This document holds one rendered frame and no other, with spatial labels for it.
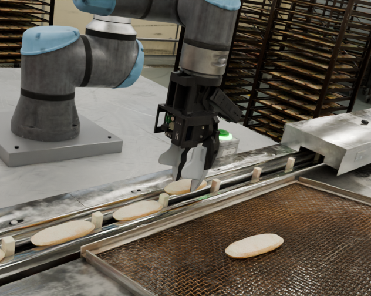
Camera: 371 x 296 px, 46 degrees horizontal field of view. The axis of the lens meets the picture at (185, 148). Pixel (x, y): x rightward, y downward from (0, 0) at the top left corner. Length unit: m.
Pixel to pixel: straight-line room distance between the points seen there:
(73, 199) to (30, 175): 0.18
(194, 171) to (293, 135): 0.49
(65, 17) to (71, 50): 4.75
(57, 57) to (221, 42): 0.40
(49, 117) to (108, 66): 0.17
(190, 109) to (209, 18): 0.14
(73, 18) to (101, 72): 4.79
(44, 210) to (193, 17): 0.37
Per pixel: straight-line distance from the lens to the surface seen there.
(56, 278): 0.54
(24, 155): 0.93
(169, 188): 0.78
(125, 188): 0.80
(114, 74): 1.02
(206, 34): 0.68
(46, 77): 0.97
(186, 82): 0.68
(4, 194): 0.84
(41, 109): 0.98
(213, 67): 0.69
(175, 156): 0.79
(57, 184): 0.88
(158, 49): 6.71
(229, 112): 0.78
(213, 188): 0.88
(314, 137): 1.16
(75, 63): 0.97
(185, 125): 0.69
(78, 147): 0.98
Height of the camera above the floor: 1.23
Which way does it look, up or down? 21 degrees down
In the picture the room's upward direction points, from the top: 11 degrees clockwise
